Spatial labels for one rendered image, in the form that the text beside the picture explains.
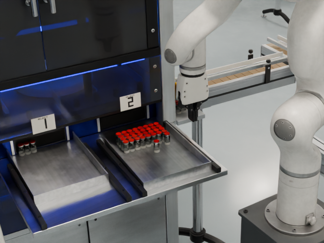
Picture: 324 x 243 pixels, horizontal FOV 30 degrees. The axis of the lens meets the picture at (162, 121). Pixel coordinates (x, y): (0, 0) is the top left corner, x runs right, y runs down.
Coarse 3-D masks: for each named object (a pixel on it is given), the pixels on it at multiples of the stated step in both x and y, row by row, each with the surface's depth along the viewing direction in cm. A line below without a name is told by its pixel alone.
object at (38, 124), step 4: (44, 116) 213; (48, 116) 214; (52, 116) 215; (32, 120) 211; (36, 120) 212; (40, 120) 213; (48, 120) 214; (52, 120) 215; (32, 124) 212; (36, 124) 213; (40, 124) 214; (44, 124) 214; (48, 124) 215; (52, 124) 216; (32, 128) 213; (36, 128) 214; (40, 128) 214; (44, 128) 215; (48, 128) 216; (52, 128) 217; (36, 132) 214; (40, 132) 215
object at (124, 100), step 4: (124, 96) 225; (128, 96) 226; (136, 96) 228; (140, 96) 229; (120, 100) 225; (124, 100) 226; (128, 100) 227; (136, 100) 229; (140, 100) 229; (120, 104) 226; (124, 104) 227; (132, 104) 228; (136, 104) 229; (140, 104) 230; (124, 108) 228; (128, 108) 228
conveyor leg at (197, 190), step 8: (200, 120) 267; (192, 128) 270; (200, 128) 269; (192, 136) 272; (200, 136) 270; (200, 144) 272; (200, 184) 283; (192, 192) 287; (200, 192) 285; (192, 200) 289; (200, 200) 287; (192, 208) 291; (200, 208) 289; (192, 216) 294; (200, 216) 291; (200, 224) 294; (200, 232) 296
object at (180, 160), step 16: (112, 144) 228; (160, 144) 226; (176, 144) 226; (128, 160) 217; (144, 160) 217; (160, 160) 216; (176, 160) 216; (192, 160) 216; (208, 160) 209; (144, 176) 207; (160, 176) 207; (176, 176) 204
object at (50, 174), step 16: (64, 144) 229; (80, 144) 225; (16, 160) 220; (32, 160) 219; (48, 160) 219; (64, 160) 219; (80, 160) 218; (96, 160) 212; (32, 176) 210; (48, 176) 209; (64, 176) 209; (80, 176) 209; (96, 176) 202; (32, 192) 195; (48, 192) 196; (64, 192) 199
